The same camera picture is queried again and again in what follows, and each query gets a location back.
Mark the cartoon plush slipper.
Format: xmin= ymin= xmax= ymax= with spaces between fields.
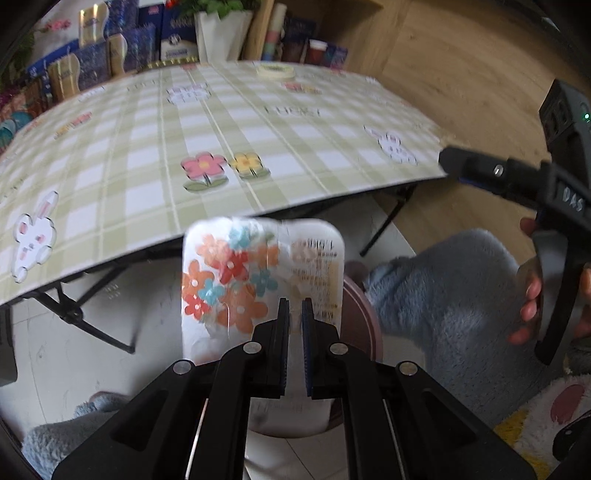
xmin=494 ymin=371 xmax=591 ymax=480

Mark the stack of pastel cups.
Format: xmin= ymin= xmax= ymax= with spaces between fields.
xmin=264 ymin=2 xmax=288 ymax=61

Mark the small blue figure box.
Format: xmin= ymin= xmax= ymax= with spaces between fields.
xmin=325 ymin=44 xmax=349 ymax=70

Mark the teal round pouch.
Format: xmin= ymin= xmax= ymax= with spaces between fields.
xmin=0 ymin=111 xmax=33 ymax=155

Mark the red rose potted plant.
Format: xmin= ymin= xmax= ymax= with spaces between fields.
xmin=178 ymin=0 xmax=262 ymax=63

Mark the person's left leg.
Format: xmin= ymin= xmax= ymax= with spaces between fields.
xmin=21 ymin=391 xmax=132 ymax=480

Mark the blue white tissue carton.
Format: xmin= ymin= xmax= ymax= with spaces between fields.
xmin=25 ymin=39 xmax=79 ymax=79

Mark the brown fence planter box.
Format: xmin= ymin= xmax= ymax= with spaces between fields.
xmin=0 ymin=78 xmax=54 ymax=116

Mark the dark blue picture box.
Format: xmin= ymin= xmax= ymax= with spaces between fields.
xmin=284 ymin=16 xmax=319 ymax=47

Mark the black folding table frame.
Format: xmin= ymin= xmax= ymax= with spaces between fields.
xmin=9 ymin=182 xmax=416 ymax=354

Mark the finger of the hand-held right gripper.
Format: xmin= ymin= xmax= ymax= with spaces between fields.
xmin=438 ymin=145 xmax=555 ymax=210

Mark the white blue round-logo box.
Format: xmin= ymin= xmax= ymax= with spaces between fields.
xmin=159 ymin=7 xmax=200 ymax=63

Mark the checked bunny tablecloth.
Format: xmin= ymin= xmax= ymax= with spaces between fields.
xmin=0 ymin=60 xmax=451 ymax=308

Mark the clear floral plastic pouch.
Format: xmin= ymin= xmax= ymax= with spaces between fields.
xmin=181 ymin=216 xmax=346 ymax=437

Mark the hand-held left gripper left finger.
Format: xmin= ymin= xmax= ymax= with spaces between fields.
xmin=51 ymin=298 xmax=291 ymax=480

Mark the person's right hand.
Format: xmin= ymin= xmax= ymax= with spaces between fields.
xmin=508 ymin=217 xmax=544 ymax=346

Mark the pink blossom artificial plant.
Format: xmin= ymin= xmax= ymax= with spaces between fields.
xmin=0 ymin=16 xmax=75 ymax=88

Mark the light wood shelf unit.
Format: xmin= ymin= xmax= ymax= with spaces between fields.
xmin=240 ymin=0 xmax=389 ymax=63

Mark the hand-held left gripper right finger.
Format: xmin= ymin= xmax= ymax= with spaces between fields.
xmin=302 ymin=299 xmax=550 ymax=480

